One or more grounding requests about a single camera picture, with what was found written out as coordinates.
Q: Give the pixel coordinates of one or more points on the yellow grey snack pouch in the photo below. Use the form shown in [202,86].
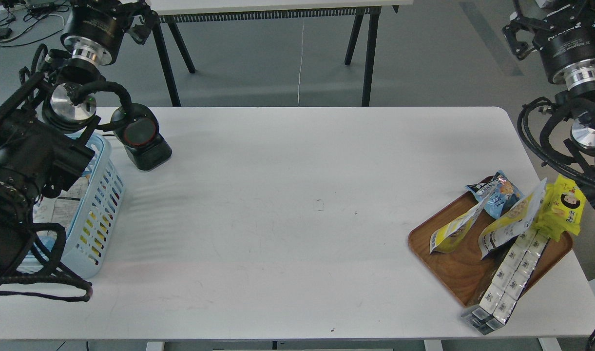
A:
[457,222]
[513,223]

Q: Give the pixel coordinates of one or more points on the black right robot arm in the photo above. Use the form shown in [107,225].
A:
[561,132]

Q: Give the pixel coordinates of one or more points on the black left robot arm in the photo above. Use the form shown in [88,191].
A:
[46,124]

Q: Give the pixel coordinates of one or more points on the light blue plastic basket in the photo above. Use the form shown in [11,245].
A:
[92,228]

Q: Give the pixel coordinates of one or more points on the white boxed snack pack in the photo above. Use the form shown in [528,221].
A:
[501,287]

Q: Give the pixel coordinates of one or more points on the white snack bag in basket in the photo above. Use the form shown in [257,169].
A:
[62,209]

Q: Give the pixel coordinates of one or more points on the blue snack bag in basket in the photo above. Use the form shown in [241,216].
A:
[46,241]

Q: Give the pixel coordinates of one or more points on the yellow cartoon snack pack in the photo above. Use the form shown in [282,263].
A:
[562,209]

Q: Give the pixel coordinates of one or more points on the black barcode scanner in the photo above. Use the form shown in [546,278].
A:
[141,139]

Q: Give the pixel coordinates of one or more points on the brown wooden tray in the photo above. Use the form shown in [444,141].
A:
[462,270]

